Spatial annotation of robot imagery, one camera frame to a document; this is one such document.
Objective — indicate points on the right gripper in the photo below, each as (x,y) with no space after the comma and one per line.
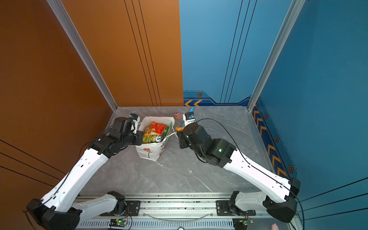
(182,137)

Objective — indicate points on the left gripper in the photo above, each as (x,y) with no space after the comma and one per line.
(139,134)

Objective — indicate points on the green Lays chips bag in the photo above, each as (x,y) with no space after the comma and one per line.
(166,131)

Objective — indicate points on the green Fox's tea candy bag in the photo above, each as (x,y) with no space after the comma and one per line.
(152,139)

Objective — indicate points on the white floral paper bag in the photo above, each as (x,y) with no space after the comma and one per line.
(153,151)

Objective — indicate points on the small orange snack packet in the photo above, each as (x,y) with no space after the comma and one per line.
(179,129)

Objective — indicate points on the red foil snack packet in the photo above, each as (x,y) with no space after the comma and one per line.
(158,128)

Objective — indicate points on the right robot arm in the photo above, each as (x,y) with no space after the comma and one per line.
(280,194)

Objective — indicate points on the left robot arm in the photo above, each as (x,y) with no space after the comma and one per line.
(57,210)

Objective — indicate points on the pink toy cupcake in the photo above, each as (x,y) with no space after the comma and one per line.
(177,115)

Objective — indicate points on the left green circuit board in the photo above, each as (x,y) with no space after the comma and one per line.
(118,223)

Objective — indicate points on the green circuit board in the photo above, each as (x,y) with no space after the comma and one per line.
(241,224)
(118,223)

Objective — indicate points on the right green circuit board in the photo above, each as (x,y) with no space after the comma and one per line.
(241,224)

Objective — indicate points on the pink object bottom right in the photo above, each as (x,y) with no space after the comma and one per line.
(274,227)

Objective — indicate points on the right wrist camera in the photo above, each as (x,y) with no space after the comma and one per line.
(189,118)

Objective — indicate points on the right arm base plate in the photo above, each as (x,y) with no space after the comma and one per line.
(224,209)

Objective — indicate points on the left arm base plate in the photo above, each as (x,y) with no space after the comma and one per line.
(126,208)

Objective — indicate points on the aluminium front rail frame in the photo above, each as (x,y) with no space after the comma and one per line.
(193,211)

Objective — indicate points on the left aluminium corner post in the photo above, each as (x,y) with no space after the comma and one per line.
(67,24)

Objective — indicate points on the aluminium corner post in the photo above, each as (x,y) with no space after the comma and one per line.
(67,24)
(286,27)

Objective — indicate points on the right aluminium corner post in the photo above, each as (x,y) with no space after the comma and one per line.
(286,27)

